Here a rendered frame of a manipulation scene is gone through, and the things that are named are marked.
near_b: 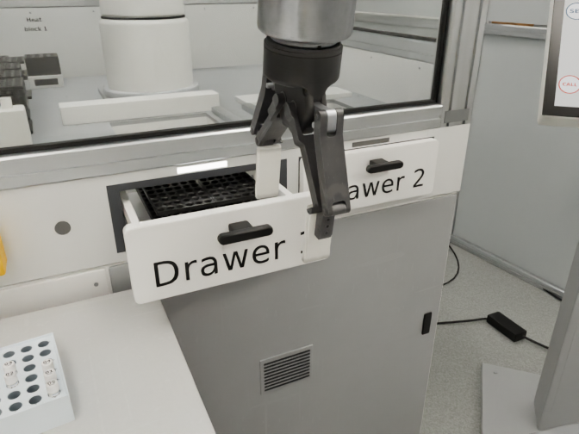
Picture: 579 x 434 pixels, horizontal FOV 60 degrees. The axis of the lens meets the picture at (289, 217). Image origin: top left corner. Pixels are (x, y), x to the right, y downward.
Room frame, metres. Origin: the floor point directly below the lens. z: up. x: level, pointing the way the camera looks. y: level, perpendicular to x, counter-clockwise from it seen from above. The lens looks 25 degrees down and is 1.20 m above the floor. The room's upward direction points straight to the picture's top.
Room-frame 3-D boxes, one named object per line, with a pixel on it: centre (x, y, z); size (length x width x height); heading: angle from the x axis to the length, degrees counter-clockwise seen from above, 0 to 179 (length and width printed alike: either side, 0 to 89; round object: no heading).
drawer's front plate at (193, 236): (0.61, 0.07, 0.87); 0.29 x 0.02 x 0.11; 115
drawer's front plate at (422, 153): (0.87, -0.15, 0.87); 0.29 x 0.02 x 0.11; 115
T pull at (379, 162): (0.85, -0.16, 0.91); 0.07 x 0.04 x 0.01; 115
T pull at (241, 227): (0.59, 0.06, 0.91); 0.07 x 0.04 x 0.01; 115
